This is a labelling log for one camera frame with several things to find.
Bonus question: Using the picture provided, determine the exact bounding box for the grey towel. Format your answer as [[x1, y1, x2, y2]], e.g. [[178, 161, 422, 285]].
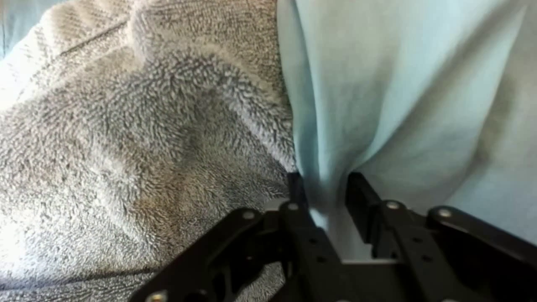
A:
[[0, 0, 294, 302]]

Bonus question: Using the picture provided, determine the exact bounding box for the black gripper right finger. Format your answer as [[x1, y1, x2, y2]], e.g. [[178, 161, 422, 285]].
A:
[[346, 173, 537, 302]]

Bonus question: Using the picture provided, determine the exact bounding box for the light blue pillowcase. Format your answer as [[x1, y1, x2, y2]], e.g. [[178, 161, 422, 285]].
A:
[[277, 0, 537, 260]]

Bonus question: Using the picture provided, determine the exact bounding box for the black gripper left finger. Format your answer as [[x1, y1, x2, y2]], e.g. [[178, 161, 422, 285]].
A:
[[130, 173, 360, 302]]

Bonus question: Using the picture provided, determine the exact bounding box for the teal pillow under towel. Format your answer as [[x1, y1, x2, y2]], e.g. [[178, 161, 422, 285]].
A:
[[0, 0, 63, 57]]

